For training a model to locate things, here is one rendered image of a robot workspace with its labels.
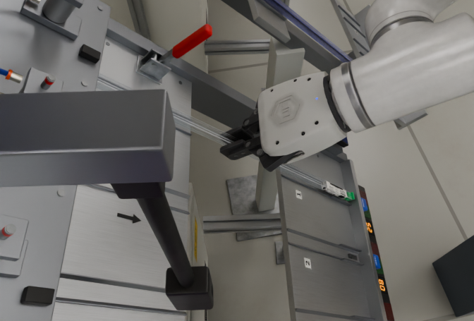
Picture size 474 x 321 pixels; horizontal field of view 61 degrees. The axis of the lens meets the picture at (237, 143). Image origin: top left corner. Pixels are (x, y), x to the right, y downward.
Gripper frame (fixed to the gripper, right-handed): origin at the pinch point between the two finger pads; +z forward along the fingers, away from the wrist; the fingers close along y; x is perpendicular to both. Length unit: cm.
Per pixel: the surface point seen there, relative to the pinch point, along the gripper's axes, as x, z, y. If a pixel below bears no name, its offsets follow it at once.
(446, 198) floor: 123, -15, -30
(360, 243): 29.1, -5.9, 8.6
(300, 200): 15.1, -2.0, 4.1
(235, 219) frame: 51, 35, -13
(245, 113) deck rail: 4.0, 0.8, -8.0
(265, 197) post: 73, 36, -27
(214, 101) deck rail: -1.4, 2.9, -8.0
